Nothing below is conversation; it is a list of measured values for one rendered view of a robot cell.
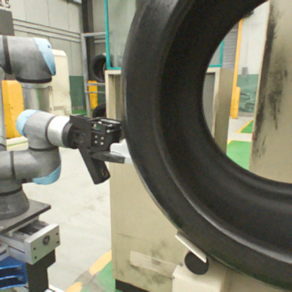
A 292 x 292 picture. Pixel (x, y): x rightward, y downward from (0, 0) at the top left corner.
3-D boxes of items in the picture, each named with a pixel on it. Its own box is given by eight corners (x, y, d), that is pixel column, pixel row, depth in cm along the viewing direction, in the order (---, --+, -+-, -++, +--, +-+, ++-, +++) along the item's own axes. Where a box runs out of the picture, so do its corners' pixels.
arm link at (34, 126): (39, 134, 76) (36, 105, 73) (70, 142, 72) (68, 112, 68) (15, 142, 69) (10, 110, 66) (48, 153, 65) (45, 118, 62)
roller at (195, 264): (233, 201, 78) (217, 198, 80) (234, 186, 77) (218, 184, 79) (207, 279, 48) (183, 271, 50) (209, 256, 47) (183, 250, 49)
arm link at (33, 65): (22, 174, 113) (2, 32, 88) (60, 169, 119) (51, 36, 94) (23, 190, 104) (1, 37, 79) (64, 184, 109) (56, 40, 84)
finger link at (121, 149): (147, 142, 53) (108, 133, 57) (144, 169, 55) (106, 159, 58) (153, 139, 56) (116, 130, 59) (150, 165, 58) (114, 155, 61)
